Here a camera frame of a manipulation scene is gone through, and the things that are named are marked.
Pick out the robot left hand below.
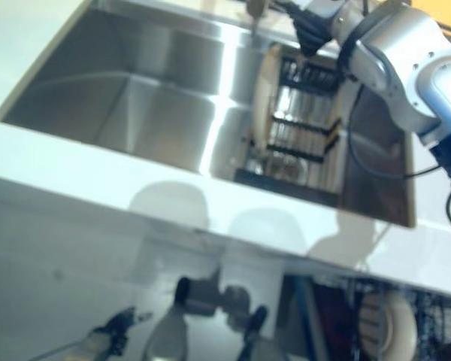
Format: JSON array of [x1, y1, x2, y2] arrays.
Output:
[[92, 305, 154, 354]]

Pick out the dishwasher plate rack with tines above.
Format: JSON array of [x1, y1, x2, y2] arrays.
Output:
[[281, 276, 451, 361]]

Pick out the chrome kitchen faucet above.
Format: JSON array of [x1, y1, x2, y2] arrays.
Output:
[[246, 0, 268, 38]]

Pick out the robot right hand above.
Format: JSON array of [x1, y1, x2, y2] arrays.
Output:
[[283, 0, 341, 58]]

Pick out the stainless steel sink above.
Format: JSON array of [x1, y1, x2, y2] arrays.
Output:
[[0, 0, 417, 229]]

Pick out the cream ceramic plate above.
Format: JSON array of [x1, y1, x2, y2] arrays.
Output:
[[251, 43, 285, 161], [359, 290, 419, 360]]

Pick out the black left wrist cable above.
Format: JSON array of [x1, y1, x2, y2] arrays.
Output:
[[32, 339, 92, 361]]

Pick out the black sink drying rack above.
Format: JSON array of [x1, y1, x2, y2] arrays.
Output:
[[233, 52, 347, 207]]

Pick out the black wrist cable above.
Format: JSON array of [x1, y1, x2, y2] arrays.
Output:
[[32, 339, 92, 361], [344, 71, 451, 230]]

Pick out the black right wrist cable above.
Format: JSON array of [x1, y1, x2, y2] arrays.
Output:
[[344, 71, 451, 230]]

